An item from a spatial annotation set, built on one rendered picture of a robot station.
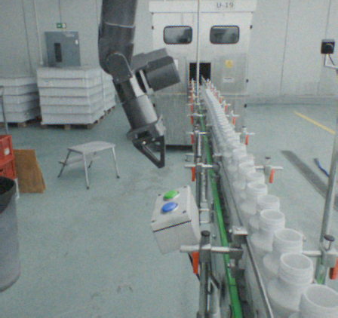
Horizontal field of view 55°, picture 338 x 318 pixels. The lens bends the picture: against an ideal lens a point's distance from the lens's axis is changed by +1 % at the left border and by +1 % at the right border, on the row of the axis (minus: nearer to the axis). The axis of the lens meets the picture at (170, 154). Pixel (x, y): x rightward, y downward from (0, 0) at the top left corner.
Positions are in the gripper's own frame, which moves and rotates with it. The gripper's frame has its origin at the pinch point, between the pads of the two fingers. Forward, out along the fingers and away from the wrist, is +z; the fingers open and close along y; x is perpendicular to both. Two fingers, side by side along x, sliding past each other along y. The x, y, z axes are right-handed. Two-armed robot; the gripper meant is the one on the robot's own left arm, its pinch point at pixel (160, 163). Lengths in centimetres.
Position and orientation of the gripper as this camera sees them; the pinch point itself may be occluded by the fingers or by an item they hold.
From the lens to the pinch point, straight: 68.6
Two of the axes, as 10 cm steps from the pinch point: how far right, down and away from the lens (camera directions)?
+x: -9.4, 3.2, 1.6
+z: 3.5, 9.0, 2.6
